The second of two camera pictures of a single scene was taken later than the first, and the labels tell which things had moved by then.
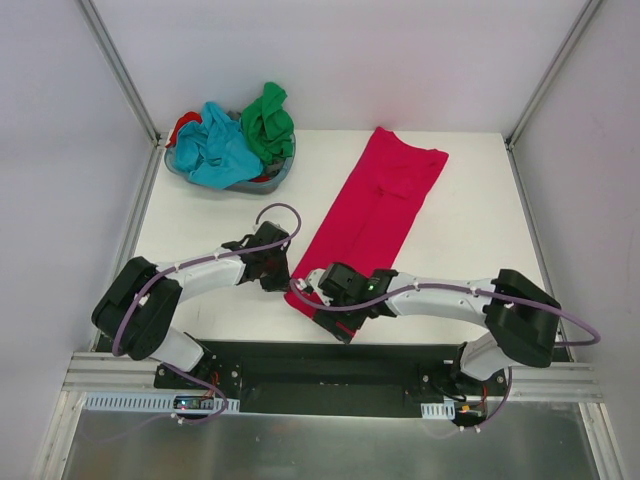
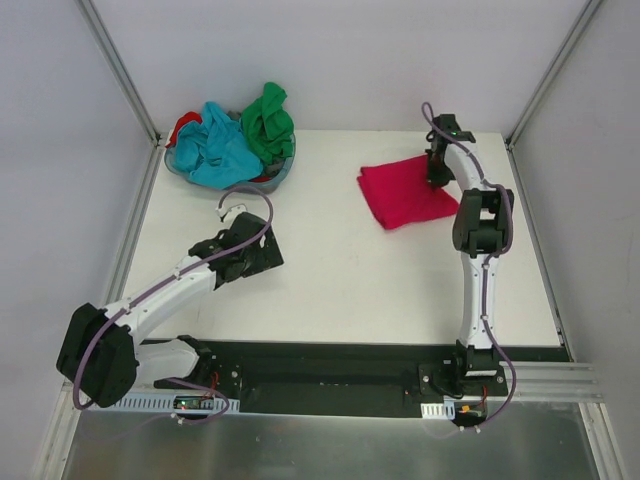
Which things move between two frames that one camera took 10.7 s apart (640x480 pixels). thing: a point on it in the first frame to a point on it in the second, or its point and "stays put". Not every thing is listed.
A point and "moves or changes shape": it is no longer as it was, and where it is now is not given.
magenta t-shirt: x=370 y=218 moves or changes shape
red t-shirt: x=187 y=117 stays put
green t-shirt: x=268 y=125 stays put
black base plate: x=381 y=379 stays put
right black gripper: x=333 y=320 to x=436 y=169
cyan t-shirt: x=215 y=150 stays put
